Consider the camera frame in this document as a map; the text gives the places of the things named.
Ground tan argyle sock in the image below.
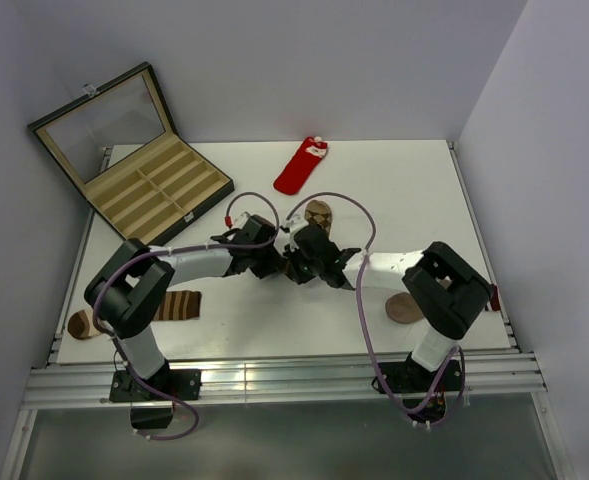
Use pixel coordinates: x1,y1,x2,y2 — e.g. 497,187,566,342
282,199,333,246

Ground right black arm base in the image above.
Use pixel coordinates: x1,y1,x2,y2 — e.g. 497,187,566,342
378,357,465,427

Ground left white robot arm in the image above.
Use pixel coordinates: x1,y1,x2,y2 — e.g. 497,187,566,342
84,213,281,399

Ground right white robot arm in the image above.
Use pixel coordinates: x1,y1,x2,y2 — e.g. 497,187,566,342
283,221,492,390

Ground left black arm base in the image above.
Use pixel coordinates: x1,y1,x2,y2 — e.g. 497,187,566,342
109,367,201,431

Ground red christmas sock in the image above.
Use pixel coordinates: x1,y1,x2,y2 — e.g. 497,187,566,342
273,137,328,196

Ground brown striped sock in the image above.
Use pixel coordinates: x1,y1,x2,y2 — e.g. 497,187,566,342
67,290,202,340

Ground tan sock maroon stripes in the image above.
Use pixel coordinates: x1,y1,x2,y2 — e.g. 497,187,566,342
385,284,501,325

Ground black compartment display box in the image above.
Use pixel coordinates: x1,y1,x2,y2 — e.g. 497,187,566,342
28,62,235,245

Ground aluminium frame rail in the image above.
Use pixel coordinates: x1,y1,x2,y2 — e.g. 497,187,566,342
21,353,547,410

